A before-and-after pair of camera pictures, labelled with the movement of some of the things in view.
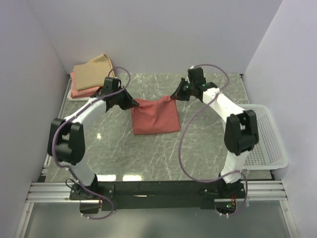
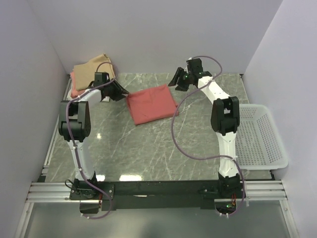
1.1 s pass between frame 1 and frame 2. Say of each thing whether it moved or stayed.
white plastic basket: stayed
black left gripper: moved
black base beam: stayed
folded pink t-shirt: stayed
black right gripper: moved
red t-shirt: moved
